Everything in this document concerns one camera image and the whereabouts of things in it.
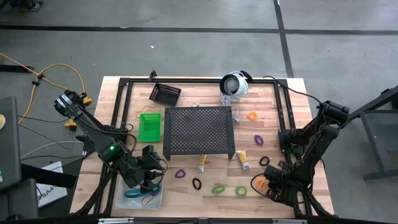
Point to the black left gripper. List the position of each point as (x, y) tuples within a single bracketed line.
[(150, 161)]

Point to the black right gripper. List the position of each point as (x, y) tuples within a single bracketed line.
[(284, 185)]

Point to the maroon rubber band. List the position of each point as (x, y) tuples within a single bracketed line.
[(155, 196)]

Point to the yellow rubber band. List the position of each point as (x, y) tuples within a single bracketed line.
[(141, 108)]

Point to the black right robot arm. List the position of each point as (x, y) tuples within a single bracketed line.
[(317, 137)]

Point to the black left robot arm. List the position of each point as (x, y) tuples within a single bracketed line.
[(93, 130)]

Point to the clear plastic tray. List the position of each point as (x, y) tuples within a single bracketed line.
[(124, 203)]

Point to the green plastic basket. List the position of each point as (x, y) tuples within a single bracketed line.
[(150, 127)]

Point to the black perforated metal riser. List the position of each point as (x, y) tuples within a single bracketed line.
[(199, 130)]

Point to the black plastic basket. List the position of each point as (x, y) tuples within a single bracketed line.
[(164, 95)]

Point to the white cardboard box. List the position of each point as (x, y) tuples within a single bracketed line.
[(53, 194)]

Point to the black beam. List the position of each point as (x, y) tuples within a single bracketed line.
[(46, 176)]

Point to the black lamp base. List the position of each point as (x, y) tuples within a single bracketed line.
[(247, 75)]

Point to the black metal stand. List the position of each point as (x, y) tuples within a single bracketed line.
[(384, 140)]

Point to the dark grey case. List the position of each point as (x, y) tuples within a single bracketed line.
[(18, 199)]

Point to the grey cabinet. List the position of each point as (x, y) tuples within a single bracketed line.
[(9, 149)]

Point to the yellow disc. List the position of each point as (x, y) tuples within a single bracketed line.
[(2, 122)]

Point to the black floor bar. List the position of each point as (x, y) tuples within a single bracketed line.
[(15, 69)]

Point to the person's shoe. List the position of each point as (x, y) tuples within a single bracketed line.
[(31, 5)]

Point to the silver metal bracket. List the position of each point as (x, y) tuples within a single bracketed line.
[(289, 221), (115, 221)]

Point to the white dome camera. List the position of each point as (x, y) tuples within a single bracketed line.
[(231, 85)]

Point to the black frame clamp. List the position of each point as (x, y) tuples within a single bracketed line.
[(152, 74)]

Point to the black aluminium rig frame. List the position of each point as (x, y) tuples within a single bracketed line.
[(202, 80)]

